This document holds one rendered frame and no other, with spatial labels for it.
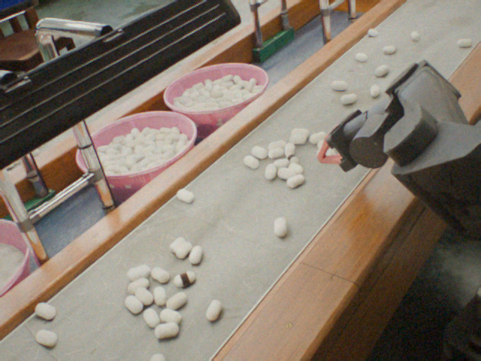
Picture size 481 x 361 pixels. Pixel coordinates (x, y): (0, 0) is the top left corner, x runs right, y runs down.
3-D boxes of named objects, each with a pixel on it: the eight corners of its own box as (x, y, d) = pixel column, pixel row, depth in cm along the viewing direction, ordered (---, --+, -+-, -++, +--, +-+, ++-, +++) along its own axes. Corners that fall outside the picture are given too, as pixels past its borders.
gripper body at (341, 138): (322, 141, 87) (352, 122, 82) (351, 113, 94) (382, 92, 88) (346, 172, 88) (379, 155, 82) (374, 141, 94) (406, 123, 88)
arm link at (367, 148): (462, 98, 77) (418, 57, 77) (437, 145, 70) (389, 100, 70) (405, 139, 87) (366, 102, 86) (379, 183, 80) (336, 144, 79)
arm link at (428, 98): (539, 213, 40) (432, 113, 39) (476, 259, 42) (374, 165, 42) (466, 96, 79) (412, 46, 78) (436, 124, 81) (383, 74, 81)
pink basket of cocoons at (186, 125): (219, 145, 129) (212, 110, 124) (180, 215, 109) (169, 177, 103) (122, 144, 137) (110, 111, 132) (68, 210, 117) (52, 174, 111)
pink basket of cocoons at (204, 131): (292, 103, 141) (288, 69, 135) (231, 155, 124) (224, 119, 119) (215, 89, 156) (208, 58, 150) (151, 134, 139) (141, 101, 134)
